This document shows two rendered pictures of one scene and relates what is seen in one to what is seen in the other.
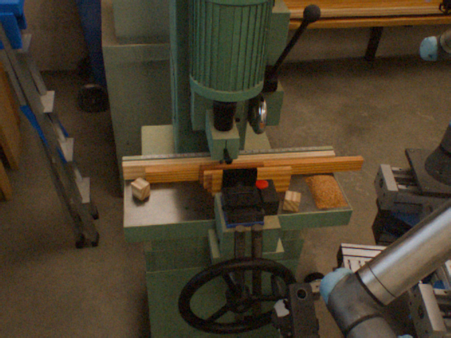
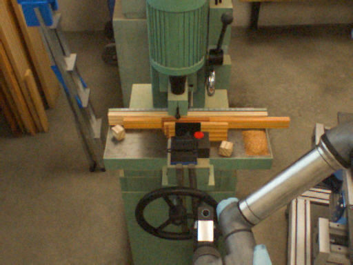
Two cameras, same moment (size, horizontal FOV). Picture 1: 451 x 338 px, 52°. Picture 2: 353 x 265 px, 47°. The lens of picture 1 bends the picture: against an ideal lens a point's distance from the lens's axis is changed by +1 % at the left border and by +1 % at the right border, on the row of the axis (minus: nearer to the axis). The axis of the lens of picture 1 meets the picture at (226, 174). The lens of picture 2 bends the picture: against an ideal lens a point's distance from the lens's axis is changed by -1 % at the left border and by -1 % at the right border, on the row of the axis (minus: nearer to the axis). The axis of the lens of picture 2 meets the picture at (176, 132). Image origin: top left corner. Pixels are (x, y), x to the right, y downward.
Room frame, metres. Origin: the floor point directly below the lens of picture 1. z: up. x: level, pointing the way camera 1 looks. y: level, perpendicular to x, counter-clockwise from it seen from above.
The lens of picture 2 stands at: (-0.15, -0.23, 1.95)
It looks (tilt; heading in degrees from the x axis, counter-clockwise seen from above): 43 degrees down; 13
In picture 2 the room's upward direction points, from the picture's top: 1 degrees counter-clockwise
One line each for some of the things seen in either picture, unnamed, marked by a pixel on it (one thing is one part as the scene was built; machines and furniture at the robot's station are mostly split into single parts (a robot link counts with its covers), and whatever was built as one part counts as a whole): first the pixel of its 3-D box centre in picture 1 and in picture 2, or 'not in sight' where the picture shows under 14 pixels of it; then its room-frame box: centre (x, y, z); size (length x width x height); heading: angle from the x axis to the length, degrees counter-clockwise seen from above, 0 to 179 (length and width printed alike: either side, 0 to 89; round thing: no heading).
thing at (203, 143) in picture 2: (250, 201); (189, 147); (0.78, -0.06, 0.99); 0.13 x 0.11 x 0.06; 102
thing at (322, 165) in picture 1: (257, 169); (205, 123); (0.99, -0.09, 0.92); 0.62 x 0.02 x 0.04; 102
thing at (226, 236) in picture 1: (245, 222); (187, 161); (0.78, -0.06, 0.92); 0.15 x 0.13 x 0.09; 102
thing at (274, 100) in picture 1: (264, 102); (218, 72); (1.18, -0.10, 1.02); 0.09 x 0.07 x 0.12; 102
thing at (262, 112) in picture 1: (258, 113); (210, 81); (1.12, -0.08, 1.02); 0.12 x 0.03 x 0.12; 12
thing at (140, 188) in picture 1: (140, 188); (118, 132); (0.87, 0.22, 0.92); 0.04 x 0.03 x 0.04; 55
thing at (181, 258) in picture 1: (212, 185); (178, 132); (1.08, 0.04, 0.76); 0.57 x 0.45 x 0.09; 12
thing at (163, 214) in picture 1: (237, 210); (187, 152); (0.87, -0.04, 0.87); 0.61 x 0.30 x 0.06; 102
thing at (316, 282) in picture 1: (314, 283); not in sight; (0.81, -0.28, 0.65); 0.06 x 0.04 x 0.08; 102
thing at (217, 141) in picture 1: (222, 135); (178, 97); (0.98, 0.02, 1.03); 0.14 x 0.07 x 0.09; 12
